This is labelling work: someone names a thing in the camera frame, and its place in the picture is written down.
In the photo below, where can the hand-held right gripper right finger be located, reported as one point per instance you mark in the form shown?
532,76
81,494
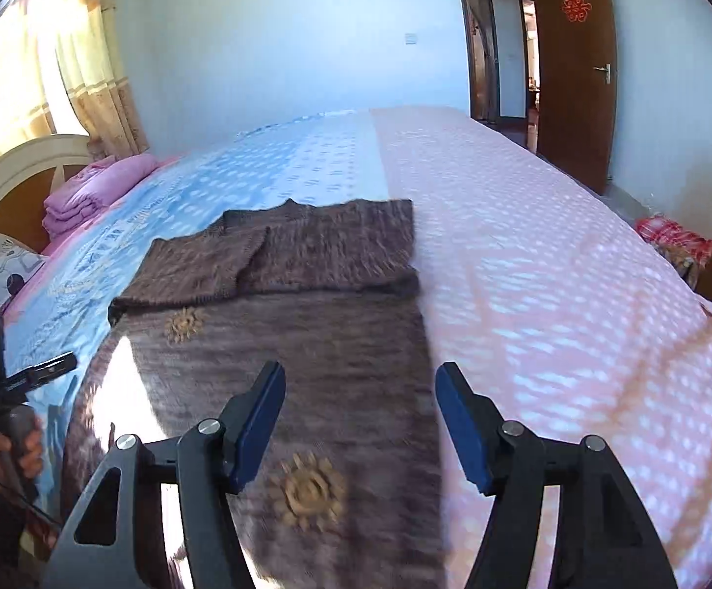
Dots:
463,429

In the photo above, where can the cream wooden headboard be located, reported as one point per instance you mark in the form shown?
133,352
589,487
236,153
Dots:
18,153

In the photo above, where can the red paper door decoration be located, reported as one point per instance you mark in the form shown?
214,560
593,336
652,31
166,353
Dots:
576,3

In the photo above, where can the brown door frame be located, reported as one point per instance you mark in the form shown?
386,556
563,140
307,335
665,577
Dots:
461,43

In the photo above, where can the brown knitted sweater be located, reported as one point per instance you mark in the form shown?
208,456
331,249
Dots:
331,343

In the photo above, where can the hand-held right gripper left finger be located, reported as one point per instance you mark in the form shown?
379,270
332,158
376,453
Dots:
261,423

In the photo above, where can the brown wooden door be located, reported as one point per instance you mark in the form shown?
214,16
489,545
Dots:
570,104

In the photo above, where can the patterned white pillow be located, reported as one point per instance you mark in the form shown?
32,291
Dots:
0,276

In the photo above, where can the person's left hand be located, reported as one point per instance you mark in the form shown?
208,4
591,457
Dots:
30,445

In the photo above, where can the bed with pink-blue sheet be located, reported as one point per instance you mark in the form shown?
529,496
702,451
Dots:
546,257

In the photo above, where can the pink folded blanket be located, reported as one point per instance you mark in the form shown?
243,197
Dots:
98,190

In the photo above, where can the yellow patterned curtain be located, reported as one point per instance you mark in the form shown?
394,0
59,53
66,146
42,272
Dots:
92,73

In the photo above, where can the red plaid cloth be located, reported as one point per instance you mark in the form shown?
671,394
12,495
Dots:
675,234

